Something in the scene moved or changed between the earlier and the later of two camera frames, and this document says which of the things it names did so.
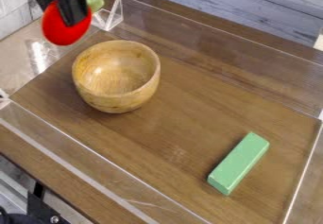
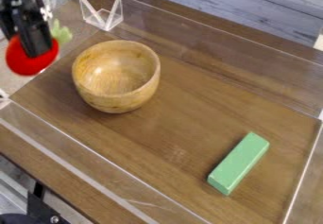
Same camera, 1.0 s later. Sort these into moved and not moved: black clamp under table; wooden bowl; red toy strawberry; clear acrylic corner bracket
Moved: red toy strawberry
Not moved: wooden bowl; clear acrylic corner bracket; black clamp under table
